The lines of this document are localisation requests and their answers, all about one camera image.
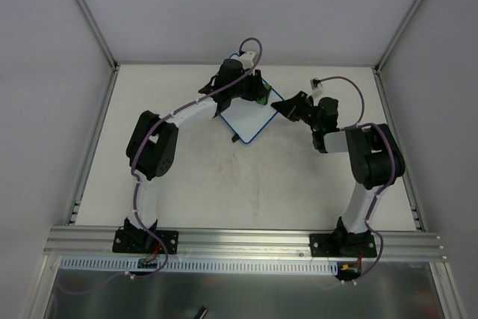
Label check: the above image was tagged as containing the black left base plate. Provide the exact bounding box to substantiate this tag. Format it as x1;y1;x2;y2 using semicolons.
112;227;179;255

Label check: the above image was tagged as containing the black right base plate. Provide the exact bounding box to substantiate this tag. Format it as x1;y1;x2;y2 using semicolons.
308;232;377;258

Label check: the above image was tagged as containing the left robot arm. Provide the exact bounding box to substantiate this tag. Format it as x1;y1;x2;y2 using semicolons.
123;51;271;252

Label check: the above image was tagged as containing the green bone-shaped eraser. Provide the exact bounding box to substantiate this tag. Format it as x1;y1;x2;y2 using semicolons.
256;83;271;105

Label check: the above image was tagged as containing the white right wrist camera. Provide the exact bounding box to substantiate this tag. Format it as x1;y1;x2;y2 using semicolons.
309;78;323;99

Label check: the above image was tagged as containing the blue-framed whiteboard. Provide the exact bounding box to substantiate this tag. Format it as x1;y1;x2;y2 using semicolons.
218;52;281;146

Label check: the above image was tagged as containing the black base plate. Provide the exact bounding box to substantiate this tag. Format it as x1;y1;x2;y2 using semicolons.
112;227;179;255
308;232;377;258

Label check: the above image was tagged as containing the white slotted cable duct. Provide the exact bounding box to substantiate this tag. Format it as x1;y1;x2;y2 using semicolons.
59;255;338;276

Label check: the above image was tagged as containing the aluminium mounting rail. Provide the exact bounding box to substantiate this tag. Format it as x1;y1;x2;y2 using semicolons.
43;226;448;262

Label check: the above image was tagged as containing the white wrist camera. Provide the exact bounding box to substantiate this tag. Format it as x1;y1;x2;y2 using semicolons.
309;78;323;99
229;51;258;70

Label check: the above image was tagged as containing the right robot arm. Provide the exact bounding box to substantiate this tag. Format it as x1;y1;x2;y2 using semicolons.
271;92;406;256

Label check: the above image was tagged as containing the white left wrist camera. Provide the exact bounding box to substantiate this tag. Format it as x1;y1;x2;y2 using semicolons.
229;51;258;70

